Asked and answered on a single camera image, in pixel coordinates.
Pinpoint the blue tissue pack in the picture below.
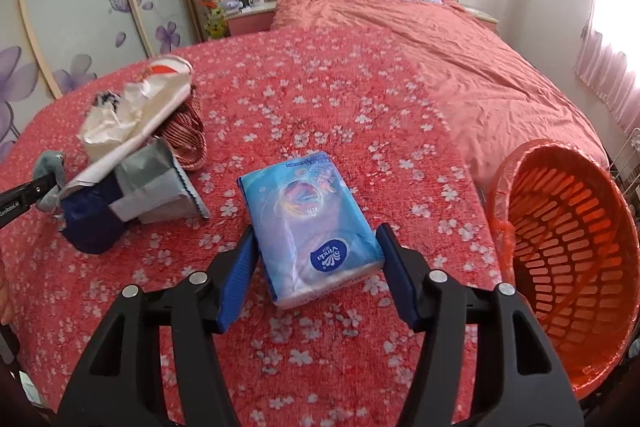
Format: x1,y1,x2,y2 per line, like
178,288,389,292
236,150,386,310

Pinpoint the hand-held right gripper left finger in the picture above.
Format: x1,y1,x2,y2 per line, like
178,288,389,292
55,224,261,427

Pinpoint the pink nightstand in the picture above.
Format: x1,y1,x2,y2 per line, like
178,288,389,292
222,2,278,38
452,2,501,25

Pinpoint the red and white paper cup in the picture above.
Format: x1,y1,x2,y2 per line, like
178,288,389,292
140,56,195,92

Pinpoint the grey cloth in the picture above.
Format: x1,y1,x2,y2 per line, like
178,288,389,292
32,150,68,212

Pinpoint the dark blue packet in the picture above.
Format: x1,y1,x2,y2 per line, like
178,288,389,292
60,182,126,255

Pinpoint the pink duvet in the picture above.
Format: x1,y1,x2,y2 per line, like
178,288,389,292
270,0,611,202

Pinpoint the red floral blanket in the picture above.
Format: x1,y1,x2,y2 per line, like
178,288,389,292
0,27,506,427

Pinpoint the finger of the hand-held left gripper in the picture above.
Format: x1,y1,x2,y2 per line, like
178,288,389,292
0,174,58,230

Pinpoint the pink curtain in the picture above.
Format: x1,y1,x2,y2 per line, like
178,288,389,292
572,0,640,132

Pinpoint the orange plastic basket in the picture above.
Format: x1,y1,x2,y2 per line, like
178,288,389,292
486,138,640,400
492,139,640,400

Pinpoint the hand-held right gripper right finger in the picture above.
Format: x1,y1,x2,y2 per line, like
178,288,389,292
375,223,586,427

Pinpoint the white wire rack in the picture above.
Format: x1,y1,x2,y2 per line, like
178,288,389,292
607,152,640,208

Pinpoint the wardrobe with purple flower doors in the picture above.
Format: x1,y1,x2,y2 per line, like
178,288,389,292
0,0,201,158

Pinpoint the silver foil packet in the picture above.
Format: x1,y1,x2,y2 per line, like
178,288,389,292
115,139,211,225

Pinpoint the crumpled white paper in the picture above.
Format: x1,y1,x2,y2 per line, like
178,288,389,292
77,82,153,152

